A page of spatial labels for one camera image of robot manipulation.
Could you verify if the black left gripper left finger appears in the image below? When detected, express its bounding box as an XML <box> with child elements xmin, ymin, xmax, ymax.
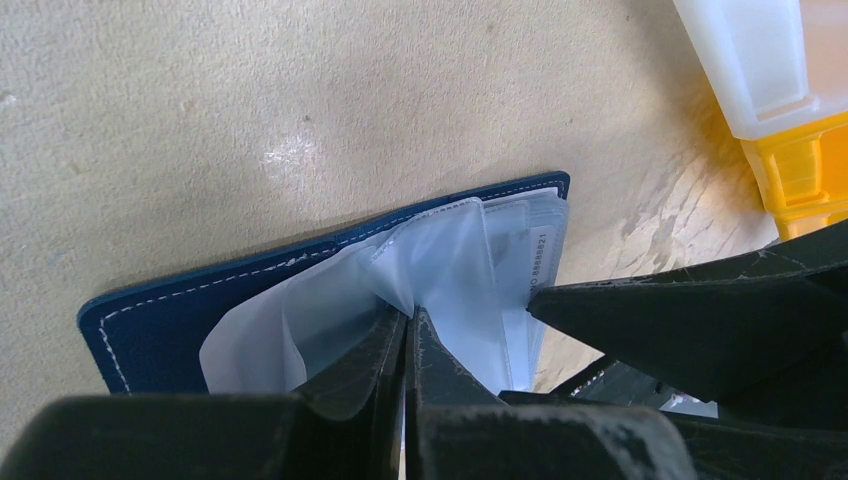
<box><xmin>291</xmin><ymin>307</ymin><xmax>407</xmax><ymax>479</ymax></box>

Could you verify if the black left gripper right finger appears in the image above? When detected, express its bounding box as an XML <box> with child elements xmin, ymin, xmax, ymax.
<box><xmin>406</xmin><ymin>307</ymin><xmax>696</xmax><ymax>479</ymax></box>

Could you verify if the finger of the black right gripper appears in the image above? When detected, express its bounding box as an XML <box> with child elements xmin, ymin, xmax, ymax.
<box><xmin>528</xmin><ymin>222</ymin><xmax>847</xmax><ymax>431</ymax></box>

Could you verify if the white card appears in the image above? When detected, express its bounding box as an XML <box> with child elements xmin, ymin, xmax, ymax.
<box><xmin>489</xmin><ymin>225</ymin><xmax>555</xmax><ymax>391</ymax></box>

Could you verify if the yellow plastic bin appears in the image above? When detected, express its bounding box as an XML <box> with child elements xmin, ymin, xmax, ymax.
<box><xmin>741</xmin><ymin>112</ymin><xmax>847</xmax><ymax>241</ymax></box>

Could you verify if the white plastic bin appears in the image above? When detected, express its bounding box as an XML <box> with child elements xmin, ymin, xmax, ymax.
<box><xmin>675</xmin><ymin>0</ymin><xmax>847</xmax><ymax>140</ymax></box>

